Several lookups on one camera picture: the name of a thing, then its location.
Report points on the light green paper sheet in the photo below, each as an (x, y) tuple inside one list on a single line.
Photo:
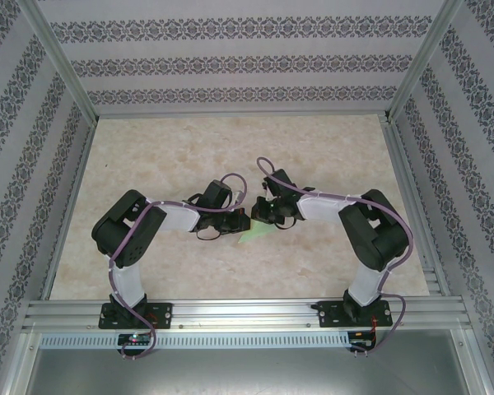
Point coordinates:
[(253, 233)]

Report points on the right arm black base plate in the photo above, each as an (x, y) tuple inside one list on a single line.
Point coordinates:
[(329, 314)]

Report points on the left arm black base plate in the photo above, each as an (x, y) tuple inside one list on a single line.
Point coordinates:
[(162, 316)]

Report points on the circuit board with green light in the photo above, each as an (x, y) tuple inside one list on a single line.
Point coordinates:
[(133, 339)]

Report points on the aluminium frame post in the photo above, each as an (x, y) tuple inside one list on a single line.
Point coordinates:
[(426, 61), (61, 61)]

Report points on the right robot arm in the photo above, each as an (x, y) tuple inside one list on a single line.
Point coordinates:
[(321, 205)]

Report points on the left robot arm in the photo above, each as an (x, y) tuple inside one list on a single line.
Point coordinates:
[(181, 216)]

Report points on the aluminium side rail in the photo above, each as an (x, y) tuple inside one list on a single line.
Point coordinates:
[(403, 164), (79, 173)]

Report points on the aluminium mounting rail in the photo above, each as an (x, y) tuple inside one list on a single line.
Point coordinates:
[(243, 313)]

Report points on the small dark circuit board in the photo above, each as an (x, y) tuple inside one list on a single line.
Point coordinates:
[(360, 337)]

